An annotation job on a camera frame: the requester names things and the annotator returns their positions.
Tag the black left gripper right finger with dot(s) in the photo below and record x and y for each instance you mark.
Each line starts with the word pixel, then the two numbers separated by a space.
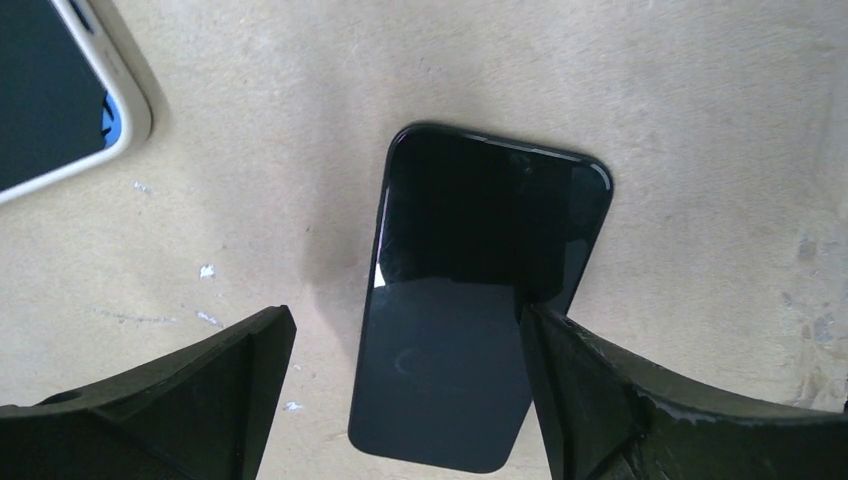
pixel 607 413

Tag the black phone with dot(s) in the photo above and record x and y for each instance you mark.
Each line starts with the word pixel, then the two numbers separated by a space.
pixel 470 228
pixel 53 106

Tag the clear grey phone case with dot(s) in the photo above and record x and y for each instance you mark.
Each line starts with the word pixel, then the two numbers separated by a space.
pixel 130 109

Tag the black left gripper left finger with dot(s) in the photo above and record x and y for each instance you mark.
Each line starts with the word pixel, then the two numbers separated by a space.
pixel 202 412

